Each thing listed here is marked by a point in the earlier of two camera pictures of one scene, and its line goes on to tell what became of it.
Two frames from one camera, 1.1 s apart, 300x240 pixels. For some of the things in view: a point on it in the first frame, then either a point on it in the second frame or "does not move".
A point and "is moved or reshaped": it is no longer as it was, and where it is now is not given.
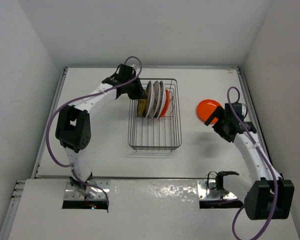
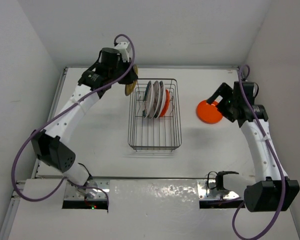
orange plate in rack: x=167 y=103 does not move
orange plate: x=205 y=108 does not move
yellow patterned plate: x=142 y=106 is moved or reshaped
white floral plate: x=156 y=100 does not move
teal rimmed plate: x=149 y=99 does not move
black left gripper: x=139 y=93 → x=131 y=77
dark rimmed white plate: x=163 y=97 does not move
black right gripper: x=219 y=113 → x=225 y=91
